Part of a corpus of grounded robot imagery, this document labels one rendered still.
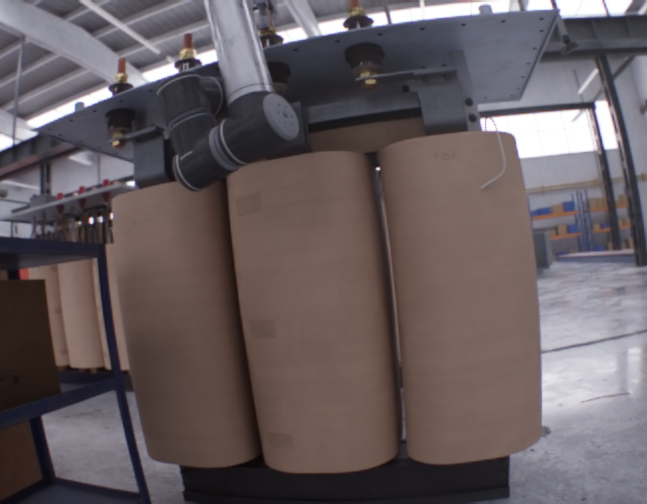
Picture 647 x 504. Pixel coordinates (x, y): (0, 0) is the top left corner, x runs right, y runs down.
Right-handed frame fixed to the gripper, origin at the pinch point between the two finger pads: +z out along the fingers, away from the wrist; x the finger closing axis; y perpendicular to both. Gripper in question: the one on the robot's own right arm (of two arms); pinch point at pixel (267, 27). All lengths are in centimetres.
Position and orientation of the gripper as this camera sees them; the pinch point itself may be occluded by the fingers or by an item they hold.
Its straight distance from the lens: 149.0
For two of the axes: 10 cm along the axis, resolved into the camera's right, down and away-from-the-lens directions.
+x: -1.7, -0.6, -9.8
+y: -9.8, 1.3, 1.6
